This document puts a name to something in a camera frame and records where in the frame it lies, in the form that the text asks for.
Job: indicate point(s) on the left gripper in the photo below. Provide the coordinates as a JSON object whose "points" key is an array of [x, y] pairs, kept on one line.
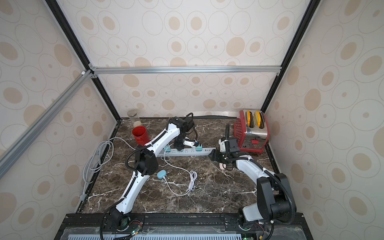
{"points": [[178, 147]]}

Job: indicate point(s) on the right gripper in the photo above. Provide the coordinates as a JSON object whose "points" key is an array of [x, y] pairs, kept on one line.
{"points": [[217, 155]]}

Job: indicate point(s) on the teal charger with black cable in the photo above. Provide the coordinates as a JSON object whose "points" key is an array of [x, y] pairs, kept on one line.
{"points": [[199, 148]]}

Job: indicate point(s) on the blue earbud case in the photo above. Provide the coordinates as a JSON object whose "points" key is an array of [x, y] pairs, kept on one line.
{"points": [[161, 174]]}

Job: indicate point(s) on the pink earbud case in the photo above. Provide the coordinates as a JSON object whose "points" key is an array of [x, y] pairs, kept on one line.
{"points": [[221, 166]]}

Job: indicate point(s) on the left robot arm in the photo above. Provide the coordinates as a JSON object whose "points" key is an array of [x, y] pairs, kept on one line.
{"points": [[143, 162]]}

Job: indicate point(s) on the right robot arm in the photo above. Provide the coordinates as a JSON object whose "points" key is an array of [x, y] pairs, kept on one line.
{"points": [[275, 201]]}

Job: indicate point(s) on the red silver toaster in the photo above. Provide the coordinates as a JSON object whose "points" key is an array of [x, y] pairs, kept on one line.
{"points": [[251, 131]]}

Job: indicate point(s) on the red metal cup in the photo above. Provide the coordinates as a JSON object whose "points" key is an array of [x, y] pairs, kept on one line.
{"points": [[141, 136]]}

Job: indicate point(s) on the clear glass jar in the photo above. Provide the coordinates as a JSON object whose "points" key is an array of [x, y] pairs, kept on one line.
{"points": [[134, 118]]}

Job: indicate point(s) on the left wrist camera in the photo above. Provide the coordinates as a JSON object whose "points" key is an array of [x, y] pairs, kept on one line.
{"points": [[191, 143]]}

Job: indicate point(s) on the horizontal aluminium rail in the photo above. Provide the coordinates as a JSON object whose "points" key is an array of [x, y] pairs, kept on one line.
{"points": [[185, 70]]}

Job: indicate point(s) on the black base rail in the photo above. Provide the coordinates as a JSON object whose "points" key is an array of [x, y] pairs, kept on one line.
{"points": [[224, 226]]}

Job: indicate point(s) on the diagonal aluminium rail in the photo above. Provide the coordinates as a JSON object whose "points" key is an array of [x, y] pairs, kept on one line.
{"points": [[16, 150]]}

